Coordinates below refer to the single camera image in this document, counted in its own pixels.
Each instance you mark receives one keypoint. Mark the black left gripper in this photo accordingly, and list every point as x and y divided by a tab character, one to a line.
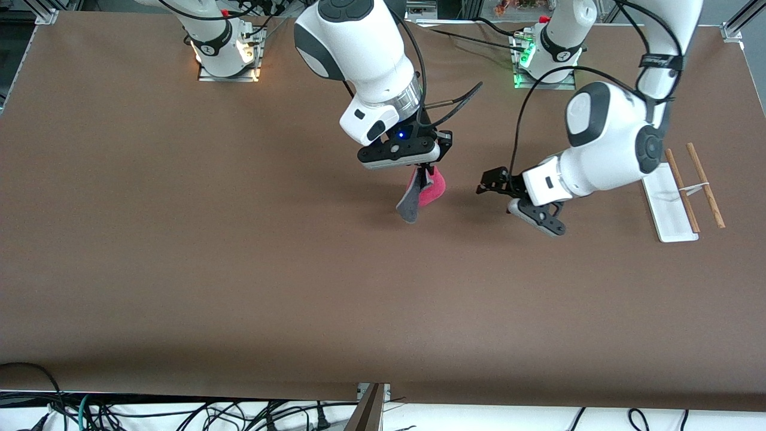
509	183

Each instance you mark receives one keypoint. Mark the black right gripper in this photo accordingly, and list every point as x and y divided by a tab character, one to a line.
428	129

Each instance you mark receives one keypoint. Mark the pink towel with grey edge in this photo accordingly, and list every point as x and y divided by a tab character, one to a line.
428	194

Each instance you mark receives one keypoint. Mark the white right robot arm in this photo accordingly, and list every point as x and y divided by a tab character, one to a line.
359	48

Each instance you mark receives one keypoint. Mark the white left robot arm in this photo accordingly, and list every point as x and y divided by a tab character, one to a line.
610	131

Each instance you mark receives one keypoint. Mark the white rack with wooden bars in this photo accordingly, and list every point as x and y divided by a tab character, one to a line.
670	209

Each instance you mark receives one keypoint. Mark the orange object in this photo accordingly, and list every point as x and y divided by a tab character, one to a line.
508	7

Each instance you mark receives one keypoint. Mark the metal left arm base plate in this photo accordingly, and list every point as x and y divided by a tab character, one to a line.
565	86

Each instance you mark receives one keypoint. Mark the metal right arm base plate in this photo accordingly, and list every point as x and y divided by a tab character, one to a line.
206	75

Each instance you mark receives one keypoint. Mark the aluminium frame post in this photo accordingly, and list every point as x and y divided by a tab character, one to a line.
368	413

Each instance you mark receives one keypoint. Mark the aluminium corner bracket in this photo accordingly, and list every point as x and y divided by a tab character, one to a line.
731	30
46	17

